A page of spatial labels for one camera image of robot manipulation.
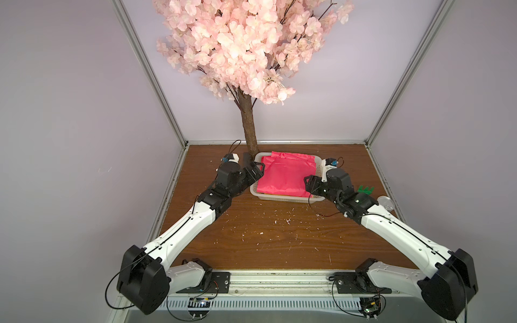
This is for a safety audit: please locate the pink raincoat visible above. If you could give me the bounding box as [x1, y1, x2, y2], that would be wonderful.
[257, 152, 317, 198]

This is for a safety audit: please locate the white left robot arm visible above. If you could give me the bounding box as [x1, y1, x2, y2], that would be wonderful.
[115, 154, 265, 315]

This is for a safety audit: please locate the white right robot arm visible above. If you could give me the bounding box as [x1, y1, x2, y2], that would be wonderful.
[304, 168, 478, 321]

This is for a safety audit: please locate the green toy rake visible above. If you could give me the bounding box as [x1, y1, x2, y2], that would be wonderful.
[358, 185, 374, 195]

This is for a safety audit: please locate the round metal tin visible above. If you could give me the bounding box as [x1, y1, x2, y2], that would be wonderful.
[377, 196, 395, 212]

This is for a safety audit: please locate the pink cherry blossom tree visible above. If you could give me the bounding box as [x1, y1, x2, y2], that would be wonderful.
[153, 0, 354, 156]

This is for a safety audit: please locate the left controller board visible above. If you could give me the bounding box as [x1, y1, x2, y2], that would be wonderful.
[187, 297, 212, 321]

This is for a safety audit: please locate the controller board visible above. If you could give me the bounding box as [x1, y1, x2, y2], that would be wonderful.
[187, 297, 212, 321]
[359, 296, 382, 320]

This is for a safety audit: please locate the right controller board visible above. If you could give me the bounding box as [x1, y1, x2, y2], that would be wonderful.
[359, 296, 382, 320]

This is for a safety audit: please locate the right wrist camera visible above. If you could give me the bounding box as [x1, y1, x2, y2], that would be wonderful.
[321, 158, 338, 182]

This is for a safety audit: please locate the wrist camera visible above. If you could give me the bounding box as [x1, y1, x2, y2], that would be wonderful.
[222, 153, 240, 164]
[321, 158, 338, 182]

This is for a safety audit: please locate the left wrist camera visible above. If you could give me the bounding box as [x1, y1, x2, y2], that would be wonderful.
[222, 153, 240, 164]

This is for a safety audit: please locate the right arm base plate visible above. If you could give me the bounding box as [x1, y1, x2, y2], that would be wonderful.
[328, 272, 393, 294]

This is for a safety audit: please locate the aluminium front rail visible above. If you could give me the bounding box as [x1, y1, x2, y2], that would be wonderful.
[116, 269, 449, 300]

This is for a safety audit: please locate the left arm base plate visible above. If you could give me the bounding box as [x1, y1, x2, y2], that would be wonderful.
[178, 271, 231, 294]

